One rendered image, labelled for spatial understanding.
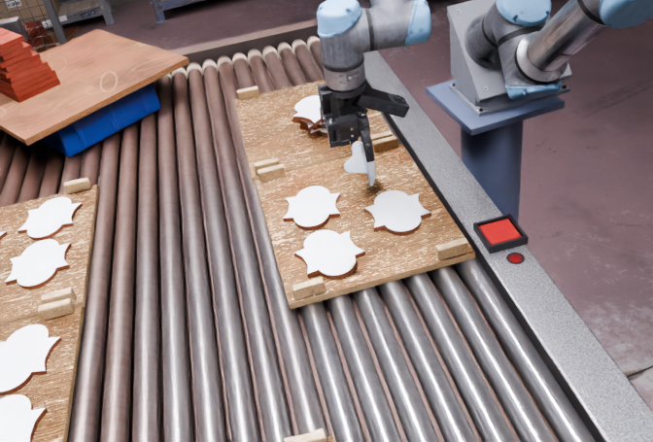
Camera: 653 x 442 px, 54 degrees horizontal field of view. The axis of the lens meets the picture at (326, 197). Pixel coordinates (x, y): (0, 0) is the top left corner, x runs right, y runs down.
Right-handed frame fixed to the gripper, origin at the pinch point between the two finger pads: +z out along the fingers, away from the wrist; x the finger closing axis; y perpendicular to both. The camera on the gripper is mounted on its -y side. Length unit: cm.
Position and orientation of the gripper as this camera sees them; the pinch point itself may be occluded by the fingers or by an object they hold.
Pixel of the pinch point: (364, 163)
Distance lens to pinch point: 133.1
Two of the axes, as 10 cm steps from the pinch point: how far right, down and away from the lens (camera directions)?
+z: 1.1, 7.5, 6.6
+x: 2.3, 6.2, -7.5
